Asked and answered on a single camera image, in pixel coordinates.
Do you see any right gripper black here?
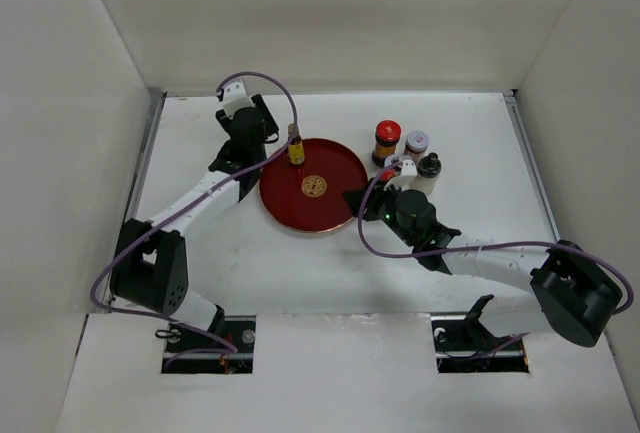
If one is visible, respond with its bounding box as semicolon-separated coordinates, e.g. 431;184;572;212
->
342;176;417;247

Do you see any yellow label brown bottle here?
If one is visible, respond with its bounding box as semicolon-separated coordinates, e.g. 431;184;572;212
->
288;123;305;166

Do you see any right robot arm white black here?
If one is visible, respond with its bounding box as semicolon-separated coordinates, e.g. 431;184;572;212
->
343;185;623;349

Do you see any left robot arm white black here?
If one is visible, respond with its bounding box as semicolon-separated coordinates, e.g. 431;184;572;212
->
109;94;279;352

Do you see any small red lid jar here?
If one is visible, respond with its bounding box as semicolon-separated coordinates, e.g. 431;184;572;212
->
378;169;397;185

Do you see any round red tray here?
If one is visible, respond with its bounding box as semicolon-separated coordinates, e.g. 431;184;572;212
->
259;138;368;233

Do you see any small white lid jar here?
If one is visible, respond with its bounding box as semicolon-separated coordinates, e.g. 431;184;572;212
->
384;155;402;166

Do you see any red lid sauce jar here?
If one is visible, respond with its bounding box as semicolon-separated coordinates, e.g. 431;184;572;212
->
371;120;402;166

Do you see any white bottle black cap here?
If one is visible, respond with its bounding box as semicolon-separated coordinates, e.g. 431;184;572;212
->
410;152;442;196

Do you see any white lid spice jar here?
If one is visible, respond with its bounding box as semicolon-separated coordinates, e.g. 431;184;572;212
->
404;130;430;163

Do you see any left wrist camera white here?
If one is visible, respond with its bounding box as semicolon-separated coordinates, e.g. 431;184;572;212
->
219;78;253;120

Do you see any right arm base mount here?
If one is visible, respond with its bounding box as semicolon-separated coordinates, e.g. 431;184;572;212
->
431;295;529;374

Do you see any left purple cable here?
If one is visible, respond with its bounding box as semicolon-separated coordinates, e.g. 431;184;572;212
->
88;70;300;354

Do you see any purple cable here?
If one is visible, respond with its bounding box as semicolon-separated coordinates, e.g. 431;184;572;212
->
357;162;634;312
88;70;300;354

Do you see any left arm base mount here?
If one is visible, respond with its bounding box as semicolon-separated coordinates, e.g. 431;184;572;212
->
155;309;257;375

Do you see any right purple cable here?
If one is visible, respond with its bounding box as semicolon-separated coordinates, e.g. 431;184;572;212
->
357;162;634;312

